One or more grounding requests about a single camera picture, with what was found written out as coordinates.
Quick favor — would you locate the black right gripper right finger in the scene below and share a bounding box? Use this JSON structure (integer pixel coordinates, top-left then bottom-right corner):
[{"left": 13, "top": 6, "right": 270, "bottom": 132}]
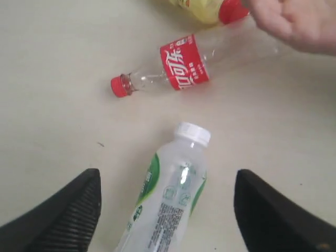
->
[{"left": 234, "top": 169, "right": 335, "bottom": 251}]

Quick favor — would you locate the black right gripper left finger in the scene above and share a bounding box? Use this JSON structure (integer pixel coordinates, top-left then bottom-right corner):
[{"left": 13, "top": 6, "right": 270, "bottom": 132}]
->
[{"left": 1, "top": 169, "right": 102, "bottom": 251}]

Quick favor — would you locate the white bottle green label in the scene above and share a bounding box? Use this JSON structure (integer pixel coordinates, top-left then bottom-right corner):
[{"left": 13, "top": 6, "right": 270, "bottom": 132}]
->
[{"left": 115, "top": 122, "right": 211, "bottom": 252}]

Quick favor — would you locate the clear cola bottle red label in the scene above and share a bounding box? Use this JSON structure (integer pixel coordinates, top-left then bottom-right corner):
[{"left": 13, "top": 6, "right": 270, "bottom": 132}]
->
[{"left": 110, "top": 22, "right": 282, "bottom": 98}]

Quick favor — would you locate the yellow bottle red cap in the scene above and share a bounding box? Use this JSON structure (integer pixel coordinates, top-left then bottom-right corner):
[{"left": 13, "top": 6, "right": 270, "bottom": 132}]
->
[{"left": 166, "top": 0, "right": 249, "bottom": 25}]

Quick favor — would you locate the person's open bare hand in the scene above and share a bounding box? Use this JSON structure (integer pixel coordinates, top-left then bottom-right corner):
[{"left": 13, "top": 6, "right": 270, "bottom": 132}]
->
[{"left": 242, "top": 0, "right": 335, "bottom": 56}]

